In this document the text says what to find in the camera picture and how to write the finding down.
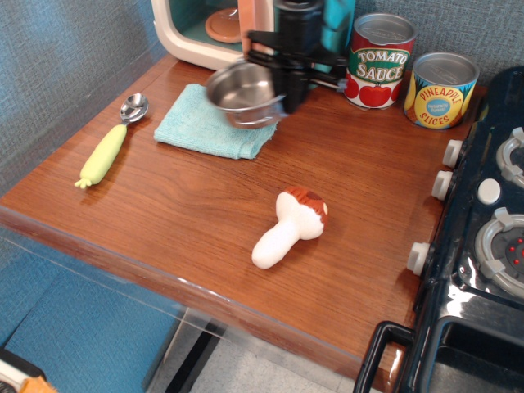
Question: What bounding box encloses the orange fuzzy object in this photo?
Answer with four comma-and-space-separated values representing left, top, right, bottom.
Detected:
19, 377, 58, 393

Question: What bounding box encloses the tomato sauce can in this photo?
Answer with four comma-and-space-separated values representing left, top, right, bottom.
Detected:
344, 13, 417, 109

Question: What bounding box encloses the plush toy mushroom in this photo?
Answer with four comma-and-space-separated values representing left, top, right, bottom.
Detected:
251, 186, 328, 269

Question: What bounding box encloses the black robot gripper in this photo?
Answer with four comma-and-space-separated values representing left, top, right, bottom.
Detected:
247, 1, 348, 115

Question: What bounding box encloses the pineapple slices can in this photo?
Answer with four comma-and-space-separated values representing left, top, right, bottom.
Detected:
404, 52, 480, 130

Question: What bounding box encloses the black toy stove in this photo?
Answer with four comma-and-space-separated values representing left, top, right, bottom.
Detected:
354, 66, 523, 392

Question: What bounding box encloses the orange microwave turntable plate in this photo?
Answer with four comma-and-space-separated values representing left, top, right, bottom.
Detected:
205, 7, 241, 43

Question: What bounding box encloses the spoon with green handle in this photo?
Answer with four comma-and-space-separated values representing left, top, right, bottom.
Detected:
75, 93, 149, 189

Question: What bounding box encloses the teal folded cloth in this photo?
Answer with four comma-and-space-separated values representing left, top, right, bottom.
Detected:
154, 84, 277, 160

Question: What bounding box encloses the teal toy microwave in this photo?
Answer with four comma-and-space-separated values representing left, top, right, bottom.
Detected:
152, 1, 355, 70

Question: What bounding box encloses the small stainless steel pot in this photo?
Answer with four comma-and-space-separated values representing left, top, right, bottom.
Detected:
206, 61, 287, 129

